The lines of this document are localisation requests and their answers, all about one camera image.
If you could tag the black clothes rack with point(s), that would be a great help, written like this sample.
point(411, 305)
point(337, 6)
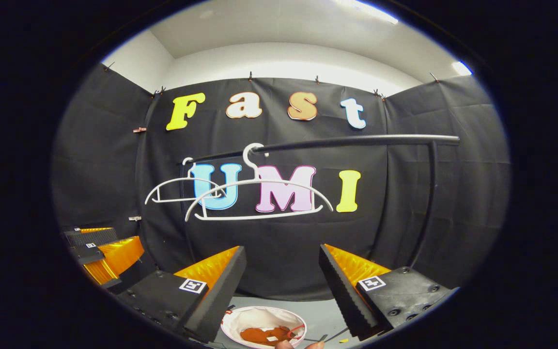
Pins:
point(356, 140)

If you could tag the row of black cloth clips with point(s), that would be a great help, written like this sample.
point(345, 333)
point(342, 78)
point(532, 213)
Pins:
point(250, 76)

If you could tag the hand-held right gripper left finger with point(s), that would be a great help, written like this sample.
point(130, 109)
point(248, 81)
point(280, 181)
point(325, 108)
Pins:
point(216, 300)

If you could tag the person's foot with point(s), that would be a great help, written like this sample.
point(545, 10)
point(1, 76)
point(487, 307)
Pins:
point(284, 345)
point(315, 345)

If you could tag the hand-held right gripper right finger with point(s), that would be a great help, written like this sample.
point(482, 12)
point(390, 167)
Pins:
point(344, 295)

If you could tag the ceiling light panel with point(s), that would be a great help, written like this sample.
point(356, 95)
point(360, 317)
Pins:
point(461, 68)

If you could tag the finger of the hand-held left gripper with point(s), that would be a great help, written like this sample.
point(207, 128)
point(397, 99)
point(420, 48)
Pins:
point(90, 236)
point(87, 253)

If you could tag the white plastic clothes hanger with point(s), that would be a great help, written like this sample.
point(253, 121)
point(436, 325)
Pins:
point(191, 175)
point(258, 181)

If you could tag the black backdrop cloth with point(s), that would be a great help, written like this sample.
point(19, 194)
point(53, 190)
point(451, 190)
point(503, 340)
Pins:
point(100, 169)

